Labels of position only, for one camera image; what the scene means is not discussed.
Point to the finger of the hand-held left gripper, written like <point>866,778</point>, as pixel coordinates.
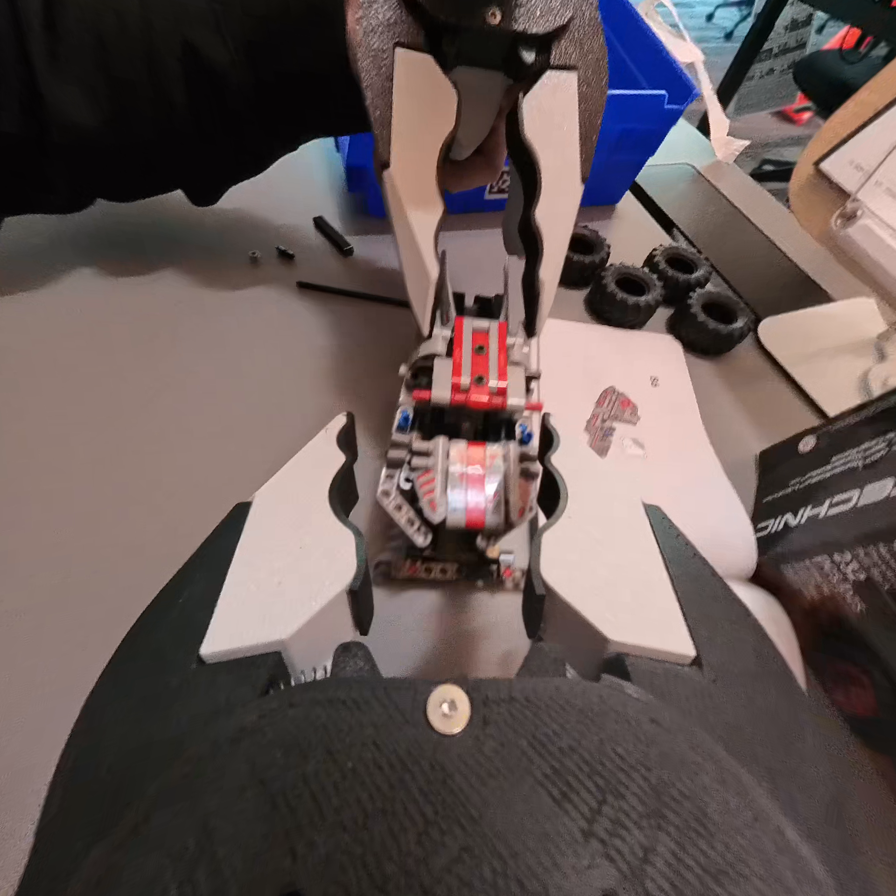
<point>416,154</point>
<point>556,161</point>

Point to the white instruction booklet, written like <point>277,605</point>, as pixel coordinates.
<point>672,420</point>

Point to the blue plastic bin with tag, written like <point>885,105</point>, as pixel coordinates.
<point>637,105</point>

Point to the black office chair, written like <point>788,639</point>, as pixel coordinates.
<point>840,77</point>

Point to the white sign stand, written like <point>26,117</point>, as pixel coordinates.
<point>805,343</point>

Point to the toy brick truck model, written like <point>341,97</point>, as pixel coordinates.
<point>479,364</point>

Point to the black toy axle rod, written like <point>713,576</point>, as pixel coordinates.
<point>350,292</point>

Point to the black short toy beam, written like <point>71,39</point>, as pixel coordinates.
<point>333,236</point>

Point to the black toy set box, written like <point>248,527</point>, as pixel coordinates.
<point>826,490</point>

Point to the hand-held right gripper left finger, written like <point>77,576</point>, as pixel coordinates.
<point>280,560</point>

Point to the person's left hand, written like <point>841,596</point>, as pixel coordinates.
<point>483,171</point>

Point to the clear plastic wrapper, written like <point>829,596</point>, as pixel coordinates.
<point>721,136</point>

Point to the person's left forearm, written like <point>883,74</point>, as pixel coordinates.
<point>140,105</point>

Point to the black toy tire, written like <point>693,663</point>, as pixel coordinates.
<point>623,294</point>
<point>675,273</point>
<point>710,322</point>
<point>584,255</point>

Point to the instruction sign board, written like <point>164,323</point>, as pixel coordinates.
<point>861,154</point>

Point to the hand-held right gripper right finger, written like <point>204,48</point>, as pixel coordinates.
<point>616,560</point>

